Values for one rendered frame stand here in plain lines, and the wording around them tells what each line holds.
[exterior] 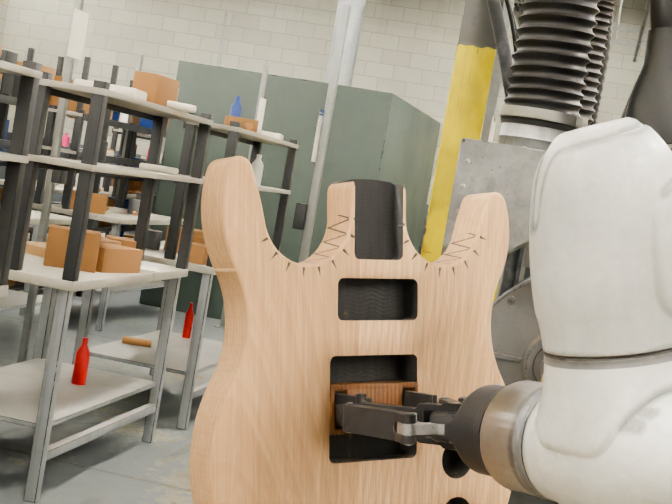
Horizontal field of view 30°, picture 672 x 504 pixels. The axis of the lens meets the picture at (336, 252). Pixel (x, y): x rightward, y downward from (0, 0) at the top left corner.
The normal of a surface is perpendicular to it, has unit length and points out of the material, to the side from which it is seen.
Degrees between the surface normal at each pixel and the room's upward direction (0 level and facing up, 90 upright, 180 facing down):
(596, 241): 93
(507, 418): 69
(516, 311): 85
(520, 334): 86
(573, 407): 98
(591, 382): 95
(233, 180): 81
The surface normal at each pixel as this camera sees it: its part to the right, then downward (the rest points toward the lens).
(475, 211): -0.79, -0.37
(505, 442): -0.85, -0.03
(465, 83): -0.20, 0.02
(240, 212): 0.54, -0.02
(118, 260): 0.90, 0.18
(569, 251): -0.65, 0.06
